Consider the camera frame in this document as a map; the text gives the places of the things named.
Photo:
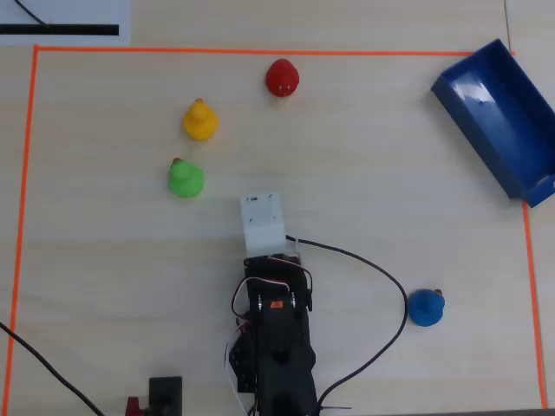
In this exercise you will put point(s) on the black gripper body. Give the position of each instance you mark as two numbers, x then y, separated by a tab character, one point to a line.
265	265

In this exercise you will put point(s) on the red rubber duck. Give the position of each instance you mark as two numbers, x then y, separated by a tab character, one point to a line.
282	76

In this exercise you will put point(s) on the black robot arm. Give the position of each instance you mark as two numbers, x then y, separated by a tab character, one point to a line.
284	351

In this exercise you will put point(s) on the green rubber duck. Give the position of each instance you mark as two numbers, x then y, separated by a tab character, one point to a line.
186	180

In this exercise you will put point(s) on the blue rubber duck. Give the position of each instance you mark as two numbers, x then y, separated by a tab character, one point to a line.
426	307

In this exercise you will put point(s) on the yellow rubber duck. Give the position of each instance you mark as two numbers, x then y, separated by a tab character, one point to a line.
200	123

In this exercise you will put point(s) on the blue plastic box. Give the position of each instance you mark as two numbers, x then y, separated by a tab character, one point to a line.
498	112

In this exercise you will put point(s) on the black table clamp block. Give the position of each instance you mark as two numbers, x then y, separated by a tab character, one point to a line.
165	394

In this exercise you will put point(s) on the orange tape strip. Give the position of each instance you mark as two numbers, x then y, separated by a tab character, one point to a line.
534	303
24	182
260	50

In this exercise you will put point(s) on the white paper with black bar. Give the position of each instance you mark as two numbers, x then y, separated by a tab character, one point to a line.
65	13

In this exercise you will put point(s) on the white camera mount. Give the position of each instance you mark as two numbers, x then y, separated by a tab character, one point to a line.
262	221

